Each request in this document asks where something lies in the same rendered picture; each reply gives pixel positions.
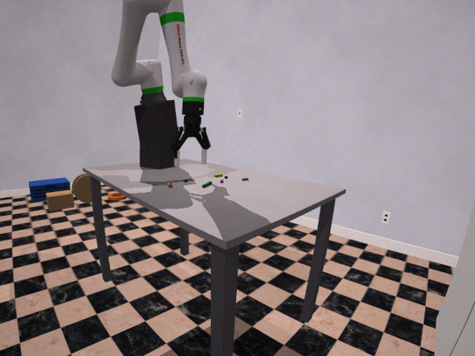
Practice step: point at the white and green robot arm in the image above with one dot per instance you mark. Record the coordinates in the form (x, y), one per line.
(128, 71)

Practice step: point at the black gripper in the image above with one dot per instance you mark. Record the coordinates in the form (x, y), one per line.
(189, 127)

